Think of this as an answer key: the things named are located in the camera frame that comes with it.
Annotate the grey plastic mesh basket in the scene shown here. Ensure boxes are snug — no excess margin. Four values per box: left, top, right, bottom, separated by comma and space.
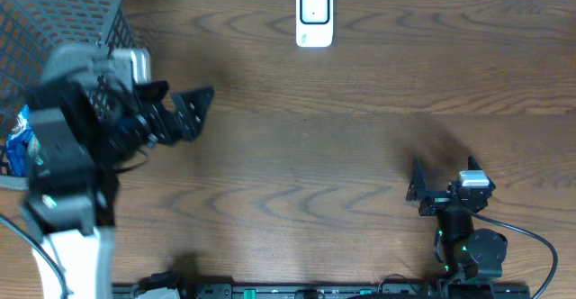
1, 0, 137, 190

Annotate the white barcode scanner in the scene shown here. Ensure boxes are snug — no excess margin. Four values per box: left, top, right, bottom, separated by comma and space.
295, 0, 334, 48

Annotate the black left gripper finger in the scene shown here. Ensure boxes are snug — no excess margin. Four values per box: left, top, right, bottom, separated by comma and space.
137, 80, 169, 103
172, 86, 214, 140

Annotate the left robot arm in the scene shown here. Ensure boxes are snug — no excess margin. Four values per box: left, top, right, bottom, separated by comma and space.
22, 42, 214, 298

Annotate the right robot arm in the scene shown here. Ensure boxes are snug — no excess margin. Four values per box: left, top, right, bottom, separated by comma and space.
406, 156, 508, 283

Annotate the blue snack packet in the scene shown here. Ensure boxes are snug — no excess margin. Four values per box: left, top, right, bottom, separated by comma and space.
5, 105, 37, 177

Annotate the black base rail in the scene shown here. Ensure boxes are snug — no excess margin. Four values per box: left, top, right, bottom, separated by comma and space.
112, 282, 532, 299

